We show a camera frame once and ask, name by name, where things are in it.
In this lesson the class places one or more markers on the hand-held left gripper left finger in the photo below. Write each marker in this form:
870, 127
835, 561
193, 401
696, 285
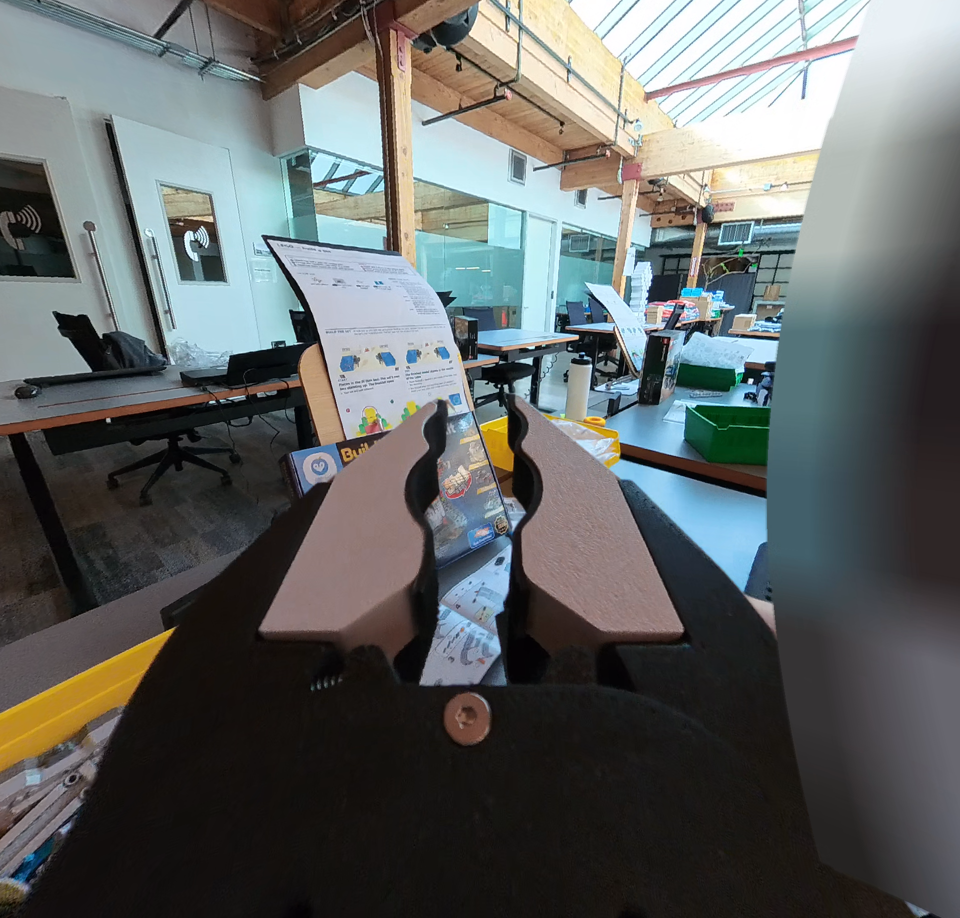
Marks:
352, 565

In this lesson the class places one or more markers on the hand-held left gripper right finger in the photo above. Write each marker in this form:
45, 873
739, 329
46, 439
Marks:
592, 565

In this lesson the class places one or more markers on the yellow plastic bin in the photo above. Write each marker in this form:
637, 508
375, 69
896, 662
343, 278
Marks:
495, 445
75, 697

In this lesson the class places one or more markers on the pile of building pieces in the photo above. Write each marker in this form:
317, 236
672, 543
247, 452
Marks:
45, 813

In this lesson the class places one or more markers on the wood-edged office desk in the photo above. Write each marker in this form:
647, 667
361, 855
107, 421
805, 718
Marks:
660, 445
525, 340
112, 400

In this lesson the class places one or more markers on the clear plastic bag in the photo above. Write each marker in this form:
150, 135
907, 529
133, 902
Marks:
585, 442

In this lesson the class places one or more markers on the building instruction booklet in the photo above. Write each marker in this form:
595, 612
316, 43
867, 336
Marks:
469, 618

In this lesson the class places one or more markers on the blue robot kit box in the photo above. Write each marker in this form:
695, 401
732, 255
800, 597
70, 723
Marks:
465, 498

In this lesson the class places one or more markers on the white water bottle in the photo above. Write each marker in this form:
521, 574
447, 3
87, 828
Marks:
577, 385

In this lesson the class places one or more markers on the black carton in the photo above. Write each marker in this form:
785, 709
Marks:
660, 367

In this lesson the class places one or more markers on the black office chair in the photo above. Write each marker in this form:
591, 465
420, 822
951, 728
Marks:
165, 453

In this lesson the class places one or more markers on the black laptop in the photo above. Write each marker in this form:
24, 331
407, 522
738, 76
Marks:
247, 367

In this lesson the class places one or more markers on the printed instruction sheet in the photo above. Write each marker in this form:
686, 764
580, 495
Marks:
360, 310

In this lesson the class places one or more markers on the dark jacket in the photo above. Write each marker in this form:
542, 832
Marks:
135, 352

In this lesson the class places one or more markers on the black keyboard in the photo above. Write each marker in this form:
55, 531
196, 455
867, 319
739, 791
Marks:
97, 375

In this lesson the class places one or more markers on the black computer mouse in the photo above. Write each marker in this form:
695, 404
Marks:
28, 391

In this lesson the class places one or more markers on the white sliding door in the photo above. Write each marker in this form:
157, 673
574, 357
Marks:
187, 220

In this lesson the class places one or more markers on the red ceiling pipe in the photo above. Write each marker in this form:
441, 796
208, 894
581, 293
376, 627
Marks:
750, 70

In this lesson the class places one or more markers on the wooden post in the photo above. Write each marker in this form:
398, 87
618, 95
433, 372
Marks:
397, 145

